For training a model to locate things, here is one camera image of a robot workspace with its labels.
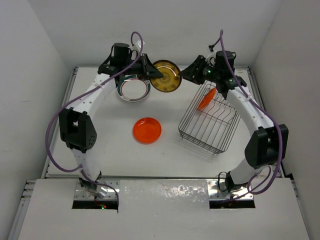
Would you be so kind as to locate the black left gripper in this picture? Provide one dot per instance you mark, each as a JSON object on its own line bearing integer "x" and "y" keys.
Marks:
{"x": 147, "y": 68}

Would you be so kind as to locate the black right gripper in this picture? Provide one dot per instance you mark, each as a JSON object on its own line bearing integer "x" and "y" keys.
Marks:
{"x": 192, "y": 72}

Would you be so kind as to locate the yellow patterned plate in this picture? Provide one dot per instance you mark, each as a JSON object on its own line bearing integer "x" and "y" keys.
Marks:
{"x": 171, "y": 79}

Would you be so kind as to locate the white green-rimmed plate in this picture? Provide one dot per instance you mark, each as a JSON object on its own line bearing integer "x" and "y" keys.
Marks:
{"x": 133, "y": 98}
{"x": 133, "y": 87}

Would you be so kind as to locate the orange plate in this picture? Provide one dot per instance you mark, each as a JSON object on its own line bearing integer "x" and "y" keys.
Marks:
{"x": 147, "y": 130}
{"x": 207, "y": 99}

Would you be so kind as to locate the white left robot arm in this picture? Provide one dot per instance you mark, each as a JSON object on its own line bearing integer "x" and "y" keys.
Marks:
{"x": 76, "y": 126}

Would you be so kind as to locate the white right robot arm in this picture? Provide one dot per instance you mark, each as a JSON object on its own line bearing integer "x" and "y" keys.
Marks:
{"x": 268, "y": 142}

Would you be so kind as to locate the wire dish rack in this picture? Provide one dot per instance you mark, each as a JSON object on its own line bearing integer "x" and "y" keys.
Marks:
{"x": 212, "y": 127}

